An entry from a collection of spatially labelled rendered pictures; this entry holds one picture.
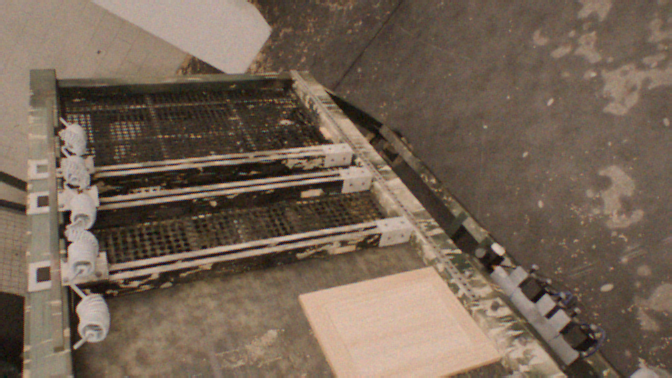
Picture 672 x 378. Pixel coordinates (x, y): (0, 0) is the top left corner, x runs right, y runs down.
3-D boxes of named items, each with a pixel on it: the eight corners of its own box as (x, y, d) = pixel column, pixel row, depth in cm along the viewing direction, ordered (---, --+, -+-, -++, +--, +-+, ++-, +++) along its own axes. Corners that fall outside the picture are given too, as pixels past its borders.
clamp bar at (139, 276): (411, 245, 186) (429, 191, 171) (35, 318, 139) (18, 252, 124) (397, 227, 193) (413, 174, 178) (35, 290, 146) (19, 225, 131)
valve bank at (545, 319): (632, 349, 155) (602, 340, 139) (596, 379, 159) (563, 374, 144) (521, 238, 190) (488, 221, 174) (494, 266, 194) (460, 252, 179)
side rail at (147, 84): (290, 97, 277) (292, 78, 271) (61, 109, 234) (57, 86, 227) (285, 90, 283) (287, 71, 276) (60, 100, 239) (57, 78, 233)
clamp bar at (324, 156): (352, 167, 220) (363, 117, 206) (36, 204, 173) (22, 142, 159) (342, 154, 227) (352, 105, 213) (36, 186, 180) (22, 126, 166)
